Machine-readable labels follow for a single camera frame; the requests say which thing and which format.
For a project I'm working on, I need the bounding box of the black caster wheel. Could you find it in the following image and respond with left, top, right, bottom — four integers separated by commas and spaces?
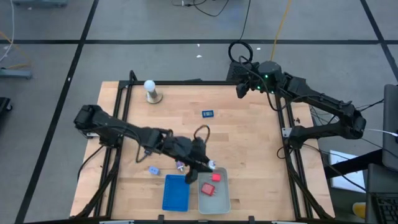
0, 96, 13, 113

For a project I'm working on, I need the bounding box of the white floor cable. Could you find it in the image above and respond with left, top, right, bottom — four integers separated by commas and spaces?
0, 0, 16, 63

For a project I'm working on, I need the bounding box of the yellow round object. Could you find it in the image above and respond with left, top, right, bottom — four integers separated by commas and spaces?
352, 202, 368, 220

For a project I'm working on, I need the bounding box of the black coiled cable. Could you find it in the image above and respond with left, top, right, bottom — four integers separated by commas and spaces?
228, 40, 254, 64

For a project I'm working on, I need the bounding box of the yellow cable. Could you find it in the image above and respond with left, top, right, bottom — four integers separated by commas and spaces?
0, 30, 32, 70
269, 0, 293, 62

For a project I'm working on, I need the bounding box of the black keyboard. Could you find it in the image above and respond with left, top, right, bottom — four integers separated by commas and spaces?
371, 192, 398, 224

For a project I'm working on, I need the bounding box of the black perforated control box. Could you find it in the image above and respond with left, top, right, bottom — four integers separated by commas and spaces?
226, 60, 261, 83

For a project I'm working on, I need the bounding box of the black floor cable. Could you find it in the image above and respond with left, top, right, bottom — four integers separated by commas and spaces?
170, 0, 230, 18
238, 0, 252, 43

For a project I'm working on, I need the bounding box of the white paper sheet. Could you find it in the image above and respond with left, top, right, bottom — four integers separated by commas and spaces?
328, 150, 367, 194

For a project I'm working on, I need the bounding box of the computer monitor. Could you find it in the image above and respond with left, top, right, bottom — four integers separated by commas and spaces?
382, 83, 398, 172

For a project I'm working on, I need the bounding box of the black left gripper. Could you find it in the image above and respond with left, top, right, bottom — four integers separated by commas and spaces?
163, 136, 215, 185

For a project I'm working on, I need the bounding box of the blue plastic basket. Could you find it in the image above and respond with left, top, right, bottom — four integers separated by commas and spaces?
161, 174, 191, 213

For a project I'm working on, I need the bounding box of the black aluminium table frame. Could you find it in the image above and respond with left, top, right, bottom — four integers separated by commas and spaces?
70, 70, 335, 224

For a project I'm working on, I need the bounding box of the white bulb brass lamp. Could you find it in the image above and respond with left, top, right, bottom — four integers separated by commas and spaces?
143, 79, 164, 105

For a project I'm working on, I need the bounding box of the brown looped cable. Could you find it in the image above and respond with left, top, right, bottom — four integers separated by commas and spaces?
193, 124, 211, 146

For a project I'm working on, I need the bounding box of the grey floor stand foot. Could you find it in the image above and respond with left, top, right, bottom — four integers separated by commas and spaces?
0, 68, 34, 80
12, 0, 68, 7

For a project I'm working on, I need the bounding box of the black framed workstation desk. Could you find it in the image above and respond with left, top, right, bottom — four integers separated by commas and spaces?
323, 148, 398, 224

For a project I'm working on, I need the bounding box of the red wall charger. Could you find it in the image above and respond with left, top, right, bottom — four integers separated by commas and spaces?
200, 182, 218, 197

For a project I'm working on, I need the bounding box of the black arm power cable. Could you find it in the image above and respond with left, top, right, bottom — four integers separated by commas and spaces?
76, 144, 105, 181

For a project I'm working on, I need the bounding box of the grey plastic bin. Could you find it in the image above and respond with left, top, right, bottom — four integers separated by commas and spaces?
197, 167, 232, 215

